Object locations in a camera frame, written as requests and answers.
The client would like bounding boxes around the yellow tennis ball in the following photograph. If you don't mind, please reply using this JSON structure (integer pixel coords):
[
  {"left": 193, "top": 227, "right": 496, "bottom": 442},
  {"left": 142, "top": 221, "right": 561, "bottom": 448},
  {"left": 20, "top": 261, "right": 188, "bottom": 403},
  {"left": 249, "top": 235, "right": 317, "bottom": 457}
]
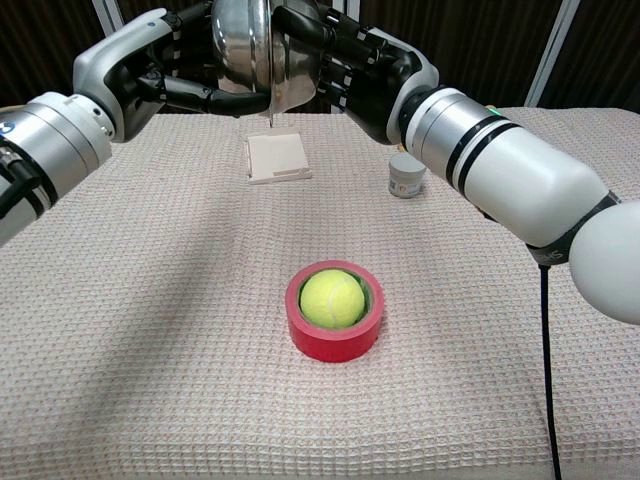
[{"left": 299, "top": 269, "right": 366, "bottom": 330}]

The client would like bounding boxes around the aluminium partition post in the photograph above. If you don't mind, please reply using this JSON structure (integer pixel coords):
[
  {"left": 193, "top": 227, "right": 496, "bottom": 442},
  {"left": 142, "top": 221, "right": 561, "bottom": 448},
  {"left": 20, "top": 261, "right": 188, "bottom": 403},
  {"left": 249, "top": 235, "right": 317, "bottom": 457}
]
[{"left": 524, "top": 0, "right": 581, "bottom": 109}]

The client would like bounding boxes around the beige waffle tablecloth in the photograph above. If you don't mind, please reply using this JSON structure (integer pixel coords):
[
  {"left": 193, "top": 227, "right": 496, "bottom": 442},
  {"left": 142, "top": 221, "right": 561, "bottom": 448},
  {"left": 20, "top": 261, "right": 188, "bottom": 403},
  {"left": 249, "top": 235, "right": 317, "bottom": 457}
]
[{"left": 0, "top": 104, "right": 640, "bottom": 480}]

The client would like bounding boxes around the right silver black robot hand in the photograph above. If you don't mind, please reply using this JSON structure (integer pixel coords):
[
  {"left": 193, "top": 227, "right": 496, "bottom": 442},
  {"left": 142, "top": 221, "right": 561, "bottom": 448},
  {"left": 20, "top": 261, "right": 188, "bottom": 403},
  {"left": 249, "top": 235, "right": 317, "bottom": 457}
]
[{"left": 272, "top": 0, "right": 441, "bottom": 146}]

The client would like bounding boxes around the red tape roll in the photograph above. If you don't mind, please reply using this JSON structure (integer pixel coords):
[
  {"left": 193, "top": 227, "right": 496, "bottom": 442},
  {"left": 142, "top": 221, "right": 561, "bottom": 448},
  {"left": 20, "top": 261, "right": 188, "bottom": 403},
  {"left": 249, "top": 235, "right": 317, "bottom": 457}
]
[{"left": 284, "top": 259, "right": 385, "bottom": 364}]

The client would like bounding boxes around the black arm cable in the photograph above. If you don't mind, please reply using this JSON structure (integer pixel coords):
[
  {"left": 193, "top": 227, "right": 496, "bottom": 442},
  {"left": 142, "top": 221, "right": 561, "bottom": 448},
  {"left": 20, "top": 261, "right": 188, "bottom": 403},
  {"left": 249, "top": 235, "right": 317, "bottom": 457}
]
[{"left": 537, "top": 263, "right": 564, "bottom": 480}]

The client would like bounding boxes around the small grey jar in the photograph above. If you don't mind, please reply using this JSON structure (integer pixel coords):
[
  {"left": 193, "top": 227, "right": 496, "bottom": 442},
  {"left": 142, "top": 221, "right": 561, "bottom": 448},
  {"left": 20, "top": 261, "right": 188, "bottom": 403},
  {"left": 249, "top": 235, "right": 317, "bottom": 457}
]
[{"left": 388, "top": 153, "right": 427, "bottom": 199}]

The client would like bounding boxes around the metal bowl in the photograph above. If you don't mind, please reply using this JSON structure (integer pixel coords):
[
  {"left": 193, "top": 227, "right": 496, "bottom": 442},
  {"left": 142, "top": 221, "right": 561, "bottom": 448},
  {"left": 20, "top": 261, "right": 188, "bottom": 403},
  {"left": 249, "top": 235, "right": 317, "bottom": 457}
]
[
  {"left": 209, "top": 0, "right": 275, "bottom": 129},
  {"left": 269, "top": 0, "right": 320, "bottom": 115}
]

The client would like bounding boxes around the white flat box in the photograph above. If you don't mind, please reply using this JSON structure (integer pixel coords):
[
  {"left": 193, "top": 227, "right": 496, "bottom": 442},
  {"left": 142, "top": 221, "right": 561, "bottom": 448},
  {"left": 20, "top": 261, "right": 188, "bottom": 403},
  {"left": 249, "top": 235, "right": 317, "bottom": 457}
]
[{"left": 243, "top": 132, "right": 314, "bottom": 187}]

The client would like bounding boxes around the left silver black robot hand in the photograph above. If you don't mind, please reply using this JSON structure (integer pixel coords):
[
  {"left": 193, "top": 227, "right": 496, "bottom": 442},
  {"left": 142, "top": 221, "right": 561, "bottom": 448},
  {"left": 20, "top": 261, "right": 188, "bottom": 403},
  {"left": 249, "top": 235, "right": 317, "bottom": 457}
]
[{"left": 72, "top": 0, "right": 274, "bottom": 144}]

